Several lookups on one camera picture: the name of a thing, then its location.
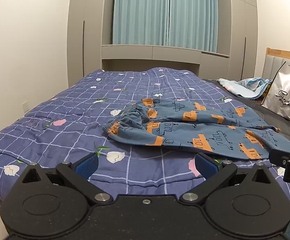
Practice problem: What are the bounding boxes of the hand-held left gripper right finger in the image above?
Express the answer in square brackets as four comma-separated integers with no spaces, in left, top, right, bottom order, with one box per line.
[180,152,278,204]

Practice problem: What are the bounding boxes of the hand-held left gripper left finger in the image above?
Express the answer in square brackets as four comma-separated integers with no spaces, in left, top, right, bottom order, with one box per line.
[17,152,111,204]

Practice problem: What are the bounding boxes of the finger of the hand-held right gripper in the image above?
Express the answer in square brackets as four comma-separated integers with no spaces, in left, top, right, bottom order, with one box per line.
[269,149,290,167]

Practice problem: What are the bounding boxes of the blue pants with orange print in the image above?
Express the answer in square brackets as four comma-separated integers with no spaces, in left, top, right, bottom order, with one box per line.
[102,97,290,161]

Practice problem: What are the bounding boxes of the purple grid floral quilt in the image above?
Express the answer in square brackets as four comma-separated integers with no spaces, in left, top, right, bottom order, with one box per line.
[0,67,290,203]

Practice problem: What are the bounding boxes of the grey bed sheet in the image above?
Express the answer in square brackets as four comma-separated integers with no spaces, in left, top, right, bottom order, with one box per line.
[202,79,290,152]

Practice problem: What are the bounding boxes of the white shopping bag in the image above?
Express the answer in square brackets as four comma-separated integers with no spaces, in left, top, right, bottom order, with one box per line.
[261,64,290,125]

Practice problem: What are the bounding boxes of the light blue blanket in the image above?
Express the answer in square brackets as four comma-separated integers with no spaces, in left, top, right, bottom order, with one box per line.
[216,77,273,99]

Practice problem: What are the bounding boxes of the wooden padded headboard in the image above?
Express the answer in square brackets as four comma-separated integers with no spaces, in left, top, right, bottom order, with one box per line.
[261,47,290,80]

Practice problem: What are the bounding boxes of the grey window cabinet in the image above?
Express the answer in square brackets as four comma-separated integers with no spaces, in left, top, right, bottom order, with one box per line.
[101,44,231,77]

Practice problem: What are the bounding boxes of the grey wardrobe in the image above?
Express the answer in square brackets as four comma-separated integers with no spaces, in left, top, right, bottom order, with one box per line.
[217,0,258,81]
[67,0,115,88]

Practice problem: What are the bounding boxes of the teal window curtain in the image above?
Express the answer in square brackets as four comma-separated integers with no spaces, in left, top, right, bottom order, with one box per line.
[112,0,220,53]

